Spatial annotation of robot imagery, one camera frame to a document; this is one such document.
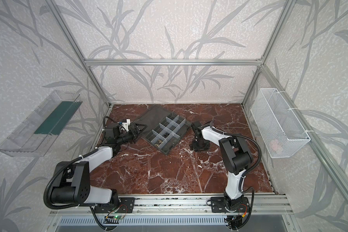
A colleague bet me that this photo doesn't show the grey compartment organizer box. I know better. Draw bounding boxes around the grey compartment organizer box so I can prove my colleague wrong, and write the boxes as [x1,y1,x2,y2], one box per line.
[134,105,191,155]

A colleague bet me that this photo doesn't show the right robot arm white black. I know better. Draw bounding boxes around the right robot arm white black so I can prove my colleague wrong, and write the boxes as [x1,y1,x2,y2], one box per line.
[190,121,261,211]

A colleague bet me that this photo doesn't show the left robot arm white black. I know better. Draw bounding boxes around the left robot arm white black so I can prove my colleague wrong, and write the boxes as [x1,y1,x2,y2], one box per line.
[43,123,147,210]

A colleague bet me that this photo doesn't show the small circuit board green led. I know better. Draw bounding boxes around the small circuit board green led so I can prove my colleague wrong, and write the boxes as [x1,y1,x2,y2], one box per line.
[105,215,125,224]

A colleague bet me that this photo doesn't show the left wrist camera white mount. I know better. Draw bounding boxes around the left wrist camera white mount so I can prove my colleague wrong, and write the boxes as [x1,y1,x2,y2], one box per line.
[118,119,131,131]

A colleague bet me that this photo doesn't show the clear wall shelf green mat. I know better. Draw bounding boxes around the clear wall shelf green mat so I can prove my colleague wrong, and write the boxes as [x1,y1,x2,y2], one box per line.
[0,90,83,157]

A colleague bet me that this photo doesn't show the white wire mesh basket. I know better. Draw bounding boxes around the white wire mesh basket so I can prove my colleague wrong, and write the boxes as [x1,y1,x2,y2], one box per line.
[251,88,311,159]

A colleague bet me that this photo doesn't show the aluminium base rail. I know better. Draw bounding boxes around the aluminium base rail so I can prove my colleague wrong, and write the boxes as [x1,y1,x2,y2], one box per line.
[47,193,295,217]

